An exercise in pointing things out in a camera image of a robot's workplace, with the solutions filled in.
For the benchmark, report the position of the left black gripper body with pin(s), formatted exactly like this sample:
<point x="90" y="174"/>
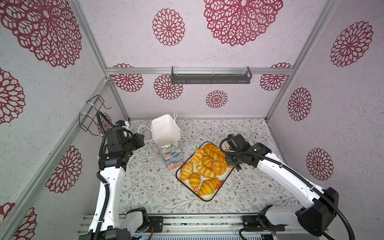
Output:
<point x="132" y="144"/>

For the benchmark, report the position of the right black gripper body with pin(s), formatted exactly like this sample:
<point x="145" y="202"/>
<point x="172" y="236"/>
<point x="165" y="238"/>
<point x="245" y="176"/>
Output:
<point x="232" y="159"/>

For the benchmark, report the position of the round fake bun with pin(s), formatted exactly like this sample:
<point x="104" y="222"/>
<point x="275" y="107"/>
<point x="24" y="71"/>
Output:
<point x="219" y="168"/>

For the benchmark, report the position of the striped fake roll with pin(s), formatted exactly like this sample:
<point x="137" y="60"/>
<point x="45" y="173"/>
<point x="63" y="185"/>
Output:
<point x="205" y="172"/>

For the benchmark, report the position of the white floral paper bag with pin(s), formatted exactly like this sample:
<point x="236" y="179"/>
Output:
<point x="166" y="134"/>

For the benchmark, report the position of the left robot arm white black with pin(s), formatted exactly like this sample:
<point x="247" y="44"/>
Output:
<point x="106" y="223"/>

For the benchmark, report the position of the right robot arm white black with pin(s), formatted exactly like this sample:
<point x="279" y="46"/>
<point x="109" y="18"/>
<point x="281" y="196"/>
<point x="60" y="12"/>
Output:
<point x="317" y="206"/>

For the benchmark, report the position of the long twisted fake bread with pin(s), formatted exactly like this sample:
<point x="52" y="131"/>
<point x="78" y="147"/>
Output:
<point x="215" y="153"/>

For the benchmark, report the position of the fake croissant top left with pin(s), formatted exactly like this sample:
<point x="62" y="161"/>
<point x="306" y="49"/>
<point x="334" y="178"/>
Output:
<point x="197" y="157"/>

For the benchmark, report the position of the large fake croissant bottom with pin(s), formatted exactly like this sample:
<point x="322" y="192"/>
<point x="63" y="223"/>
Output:
<point x="208" y="187"/>

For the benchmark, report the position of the small striped fake bun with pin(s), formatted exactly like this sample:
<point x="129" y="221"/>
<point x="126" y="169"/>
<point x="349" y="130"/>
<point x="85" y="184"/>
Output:
<point x="195" y="180"/>

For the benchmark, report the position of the white strawberry tray black rim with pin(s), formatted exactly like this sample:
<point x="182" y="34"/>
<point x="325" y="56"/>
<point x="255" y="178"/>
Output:
<point x="186" y="183"/>

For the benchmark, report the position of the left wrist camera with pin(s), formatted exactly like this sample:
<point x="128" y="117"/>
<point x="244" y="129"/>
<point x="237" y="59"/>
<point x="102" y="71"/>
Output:
<point x="123" y="124"/>

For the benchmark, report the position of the black wire wall rack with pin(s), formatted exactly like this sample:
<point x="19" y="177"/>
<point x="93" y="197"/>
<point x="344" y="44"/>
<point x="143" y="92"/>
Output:
<point x="87" y="119"/>

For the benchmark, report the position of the black wall shelf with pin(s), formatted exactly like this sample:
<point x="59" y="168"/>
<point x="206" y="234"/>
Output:
<point x="211" y="78"/>

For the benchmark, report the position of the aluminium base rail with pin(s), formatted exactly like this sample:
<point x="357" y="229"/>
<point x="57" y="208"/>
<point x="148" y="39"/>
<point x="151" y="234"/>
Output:
<point x="214" y="227"/>

